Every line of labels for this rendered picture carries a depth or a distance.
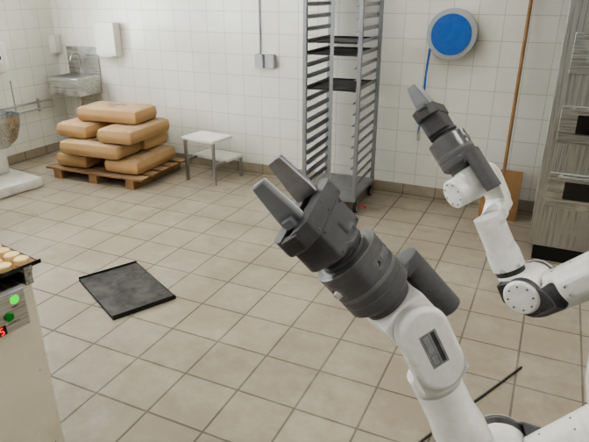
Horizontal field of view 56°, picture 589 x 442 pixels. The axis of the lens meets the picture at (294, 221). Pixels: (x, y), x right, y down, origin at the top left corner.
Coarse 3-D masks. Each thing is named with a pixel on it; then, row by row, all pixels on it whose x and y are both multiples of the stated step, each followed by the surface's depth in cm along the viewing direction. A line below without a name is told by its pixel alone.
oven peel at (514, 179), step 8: (528, 8) 419; (528, 16) 420; (528, 24) 421; (520, 64) 429; (520, 72) 430; (520, 80) 432; (512, 112) 439; (512, 120) 440; (512, 128) 442; (504, 160) 450; (504, 168) 451; (504, 176) 453; (512, 176) 451; (520, 176) 448; (512, 184) 452; (520, 184) 449; (512, 192) 453; (480, 200) 465; (512, 200) 455; (480, 208) 467; (512, 208) 456; (512, 216) 457
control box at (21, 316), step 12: (12, 288) 185; (0, 300) 179; (24, 300) 187; (0, 312) 180; (12, 312) 184; (24, 312) 188; (0, 324) 181; (12, 324) 185; (24, 324) 189; (0, 336) 182
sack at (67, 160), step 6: (60, 156) 560; (66, 156) 558; (72, 156) 555; (78, 156) 552; (84, 156) 552; (60, 162) 563; (66, 162) 560; (72, 162) 556; (78, 162) 553; (84, 162) 551; (90, 162) 555; (96, 162) 564
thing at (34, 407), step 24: (0, 288) 185; (24, 288) 189; (24, 336) 193; (0, 360) 187; (24, 360) 195; (0, 384) 189; (24, 384) 197; (48, 384) 206; (0, 408) 191; (24, 408) 199; (48, 408) 208; (0, 432) 193; (24, 432) 201; (48, 432) 211
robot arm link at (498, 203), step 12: (504, 180) 121; (492, 192) 124; (504, 192) 121; (492, 204) 124; (504, 204) 121; (480, 216) 126; (492, 216) 121; (504, 216) 120; (480, 228) 122; (492, 228) 120
